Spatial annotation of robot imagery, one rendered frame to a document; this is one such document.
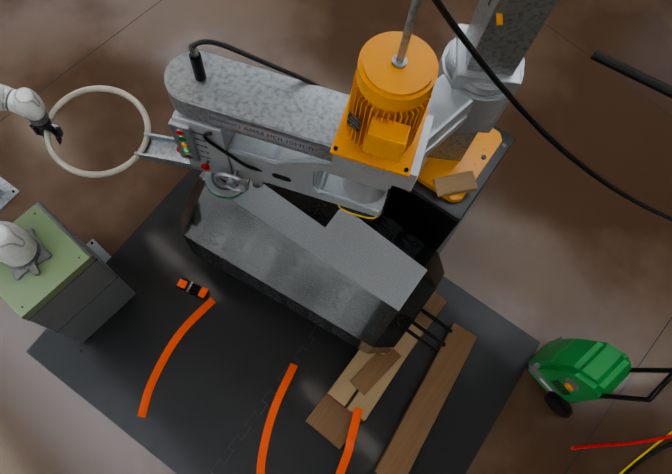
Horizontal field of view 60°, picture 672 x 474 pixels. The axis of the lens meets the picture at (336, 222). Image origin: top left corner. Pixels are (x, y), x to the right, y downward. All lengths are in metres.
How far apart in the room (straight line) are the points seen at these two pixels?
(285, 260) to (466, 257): 1.37
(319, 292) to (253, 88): 1.14
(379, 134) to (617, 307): 2.63
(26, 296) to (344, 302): 1.43
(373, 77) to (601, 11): 3.60
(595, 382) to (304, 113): 2.03
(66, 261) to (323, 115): 1.43
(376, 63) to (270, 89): 0.54
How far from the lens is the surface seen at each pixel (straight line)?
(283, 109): 2.08
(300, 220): 2.83
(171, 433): 3.53
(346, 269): 2.77
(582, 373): 3.31
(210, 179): 2.91
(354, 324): 2.86
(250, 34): 4.40
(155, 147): 2.97
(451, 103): 2.44
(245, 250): 2.94
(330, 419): 3.39
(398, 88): 1.67
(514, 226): 3.95
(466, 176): 3.05
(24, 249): 2.82
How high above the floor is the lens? 3.48
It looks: 70 degrees down
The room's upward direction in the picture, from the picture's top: 11 degrees clockwise
